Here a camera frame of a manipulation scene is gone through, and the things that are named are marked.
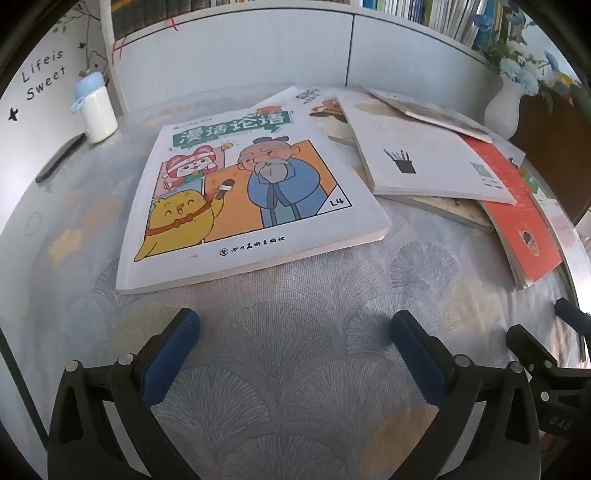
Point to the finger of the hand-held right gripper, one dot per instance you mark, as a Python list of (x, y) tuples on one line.
[(570, 316), (526, 346)]

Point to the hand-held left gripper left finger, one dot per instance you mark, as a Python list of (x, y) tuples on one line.
[(171, 355)]

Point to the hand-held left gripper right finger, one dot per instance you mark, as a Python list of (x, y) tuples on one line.
[(418, 360)]

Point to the red book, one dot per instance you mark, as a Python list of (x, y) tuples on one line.
[(517, 217)]

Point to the white book with cloud drawing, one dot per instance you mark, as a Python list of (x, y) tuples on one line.
[(438, 210)]

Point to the colourful cartoon comic book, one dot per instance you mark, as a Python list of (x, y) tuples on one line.
[(258, 198)]

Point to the thin white grey book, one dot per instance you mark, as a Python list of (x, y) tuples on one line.
[(415, 157)]

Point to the pale blossom picture book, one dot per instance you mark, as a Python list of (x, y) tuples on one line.
[(429, 113)]

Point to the row of dark spine books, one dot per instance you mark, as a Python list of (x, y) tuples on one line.
[(147, 18)]

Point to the dark wooden cabinet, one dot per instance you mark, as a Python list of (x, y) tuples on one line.
[(554, 152)]

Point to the white ceramic vase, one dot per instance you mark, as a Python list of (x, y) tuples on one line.
[(503, 110)]

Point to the white bottle with blue lid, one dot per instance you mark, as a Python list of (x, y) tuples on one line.
[(97, 110)]

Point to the white bookshelf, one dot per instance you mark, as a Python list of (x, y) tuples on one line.
[(277, 50)]

